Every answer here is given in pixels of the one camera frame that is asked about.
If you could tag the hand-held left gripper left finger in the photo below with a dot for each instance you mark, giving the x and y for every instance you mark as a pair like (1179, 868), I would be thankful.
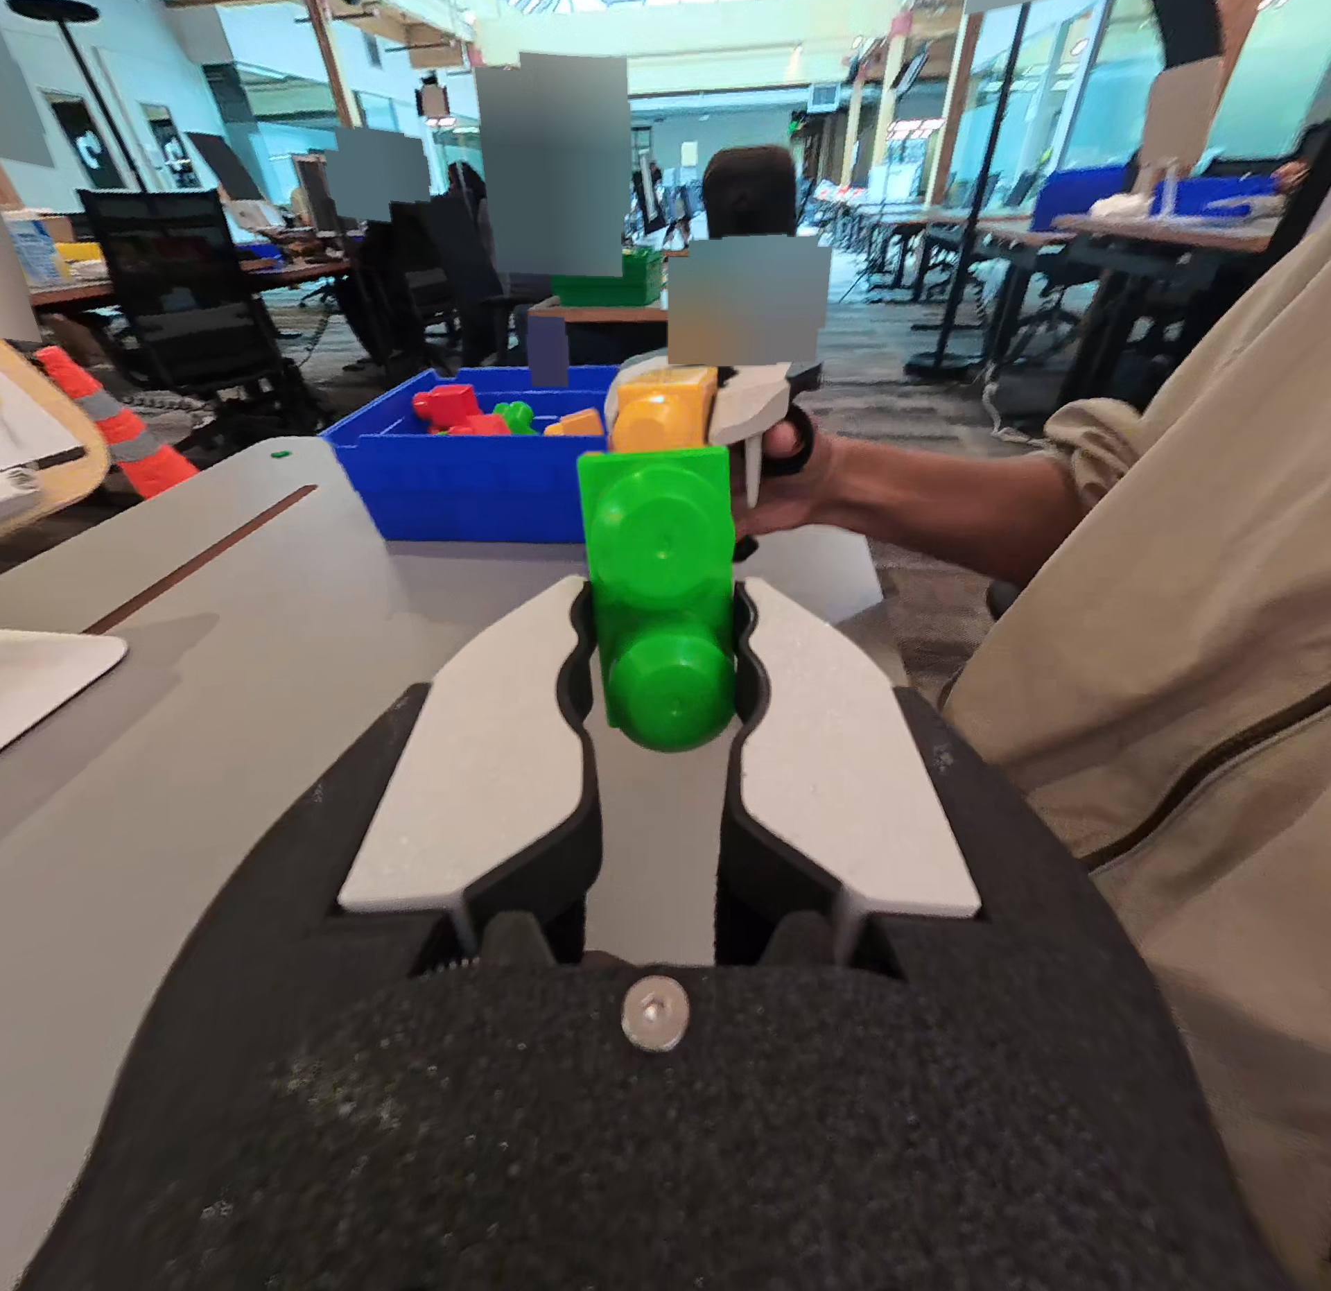
(475, 782)

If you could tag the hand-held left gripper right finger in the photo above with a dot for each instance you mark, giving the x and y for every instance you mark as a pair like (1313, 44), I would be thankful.
(853, 782)

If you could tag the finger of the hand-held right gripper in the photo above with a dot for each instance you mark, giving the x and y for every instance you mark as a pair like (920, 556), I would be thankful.
(631, 368)
(753, 408)

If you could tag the yellow toy block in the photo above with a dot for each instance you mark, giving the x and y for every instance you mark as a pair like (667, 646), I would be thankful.
(577, 424)
(662, 413)

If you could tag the green double toy block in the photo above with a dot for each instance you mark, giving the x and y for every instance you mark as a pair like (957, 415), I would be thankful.
(516, 417)
(662, 584)

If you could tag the red toy block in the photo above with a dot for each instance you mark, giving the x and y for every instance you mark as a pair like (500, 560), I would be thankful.
(448, 405)

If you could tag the blue plastic bin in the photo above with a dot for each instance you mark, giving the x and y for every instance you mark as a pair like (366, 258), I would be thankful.
(1082, 189)
(458, 491)

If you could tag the person's right forearm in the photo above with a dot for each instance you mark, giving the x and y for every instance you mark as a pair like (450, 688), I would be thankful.
(957, 505)

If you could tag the person's right hand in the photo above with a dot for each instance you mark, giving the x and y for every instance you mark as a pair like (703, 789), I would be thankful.
(802, 505)

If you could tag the green crate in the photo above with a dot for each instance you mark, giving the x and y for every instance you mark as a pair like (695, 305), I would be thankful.
(608, 283)

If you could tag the black office chair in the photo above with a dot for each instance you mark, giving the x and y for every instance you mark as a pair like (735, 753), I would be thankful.
(188, 304)
(427, 272)

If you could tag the black floor lamp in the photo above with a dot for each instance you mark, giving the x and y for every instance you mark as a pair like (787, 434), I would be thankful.
(978, 189)
(84, 85)

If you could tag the person's beige jacket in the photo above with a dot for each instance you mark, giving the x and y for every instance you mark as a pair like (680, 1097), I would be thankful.
(1186, 688)

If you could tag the white document stand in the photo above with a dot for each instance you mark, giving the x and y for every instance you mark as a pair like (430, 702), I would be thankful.
(53, 684)

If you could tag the orange traffic cone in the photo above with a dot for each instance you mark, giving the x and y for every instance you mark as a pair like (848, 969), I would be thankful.
(125, 434)

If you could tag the wooden clipboard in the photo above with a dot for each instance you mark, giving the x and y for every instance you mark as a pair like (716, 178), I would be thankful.
(84, 459)

